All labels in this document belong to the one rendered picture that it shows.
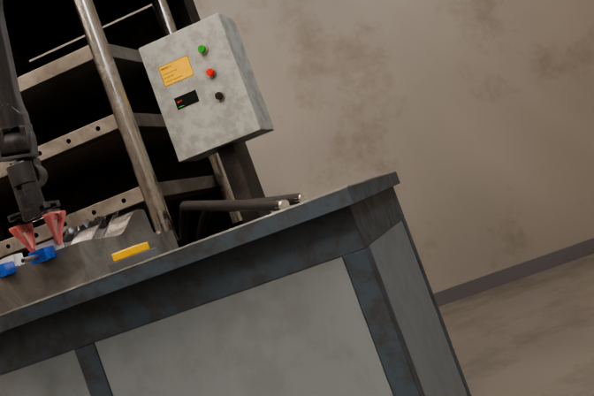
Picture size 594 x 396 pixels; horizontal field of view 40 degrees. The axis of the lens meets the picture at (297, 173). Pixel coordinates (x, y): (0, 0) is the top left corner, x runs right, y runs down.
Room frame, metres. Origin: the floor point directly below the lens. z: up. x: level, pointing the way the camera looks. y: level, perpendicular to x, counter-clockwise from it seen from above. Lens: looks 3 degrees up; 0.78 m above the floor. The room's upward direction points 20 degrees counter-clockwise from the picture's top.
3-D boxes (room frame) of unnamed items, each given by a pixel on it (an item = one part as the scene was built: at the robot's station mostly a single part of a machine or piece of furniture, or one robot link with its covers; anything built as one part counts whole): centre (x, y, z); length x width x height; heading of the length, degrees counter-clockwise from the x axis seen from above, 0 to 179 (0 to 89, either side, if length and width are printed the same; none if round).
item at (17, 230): (1.83, 0.60, 0.95); 0.07 x 0.07 x 0.09; 76
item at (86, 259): (2.06, 0.57, 0.87); 0.50 x 0.26 x 0.14; 165
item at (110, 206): (3.11, 0.91, 1.01); 1.10 x 0.74 x 0.05; 75
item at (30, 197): (1.82, 0.58, 1.02); 0.10 x 0.07 x 0.07; 76
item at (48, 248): (1.78, 0.59, 0.89); 0.13 x 0.05 x 0.05; 165
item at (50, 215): (1.82, 0.56, 0.95); 0.07 x 0.07 x 0.09; 76
